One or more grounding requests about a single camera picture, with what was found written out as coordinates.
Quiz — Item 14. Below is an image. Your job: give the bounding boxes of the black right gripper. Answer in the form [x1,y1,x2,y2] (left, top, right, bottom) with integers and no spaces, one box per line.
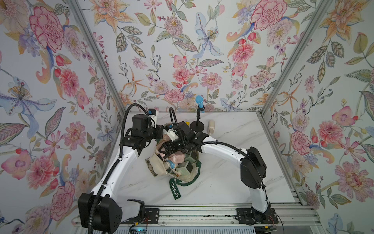
[158,138,190,157]

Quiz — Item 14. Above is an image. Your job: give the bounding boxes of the cream canvas tote bag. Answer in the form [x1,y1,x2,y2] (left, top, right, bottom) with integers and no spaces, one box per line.
[145,122,202,201]

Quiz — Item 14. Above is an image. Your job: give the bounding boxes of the cream panda pencil sharpener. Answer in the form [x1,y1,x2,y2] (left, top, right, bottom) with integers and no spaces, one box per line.
[207,120,215,136]

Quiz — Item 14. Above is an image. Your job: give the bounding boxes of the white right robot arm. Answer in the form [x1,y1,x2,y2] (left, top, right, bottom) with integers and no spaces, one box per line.
[158,108,281,226]

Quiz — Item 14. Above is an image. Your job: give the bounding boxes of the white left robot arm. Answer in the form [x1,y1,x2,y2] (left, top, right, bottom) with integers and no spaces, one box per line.
[78,103,163,234]

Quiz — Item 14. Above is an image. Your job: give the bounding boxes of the pink pencil sharpener in bag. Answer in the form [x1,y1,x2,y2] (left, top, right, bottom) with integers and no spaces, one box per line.
[167,152,185,164]

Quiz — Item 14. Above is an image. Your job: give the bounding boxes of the green pencil sharpener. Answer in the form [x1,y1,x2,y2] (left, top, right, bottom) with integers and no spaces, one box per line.
[176,161,194,176]

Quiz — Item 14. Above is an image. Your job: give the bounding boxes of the black microphone stand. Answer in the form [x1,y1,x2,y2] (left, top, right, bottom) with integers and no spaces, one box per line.
[190,107,205,132]

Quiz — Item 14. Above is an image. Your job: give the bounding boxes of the blue microphone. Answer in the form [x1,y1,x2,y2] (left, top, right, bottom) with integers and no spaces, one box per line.
[195,96,205,113]

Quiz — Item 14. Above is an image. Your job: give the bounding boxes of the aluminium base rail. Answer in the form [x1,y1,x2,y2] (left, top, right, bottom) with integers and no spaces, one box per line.
[72,188,322,234]

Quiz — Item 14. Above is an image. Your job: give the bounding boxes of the aluminium corner post left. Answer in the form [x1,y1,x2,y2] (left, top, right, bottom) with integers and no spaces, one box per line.
[67,0,126,115]

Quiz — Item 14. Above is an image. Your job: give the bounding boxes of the aluminium corner post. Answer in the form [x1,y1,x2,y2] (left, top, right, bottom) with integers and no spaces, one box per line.
[257,0,331,117]
[67,0,126,115]

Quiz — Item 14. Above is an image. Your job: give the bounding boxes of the aluminium corner post right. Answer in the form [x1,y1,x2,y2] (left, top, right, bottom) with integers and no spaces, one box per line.
[257,0,331,117]

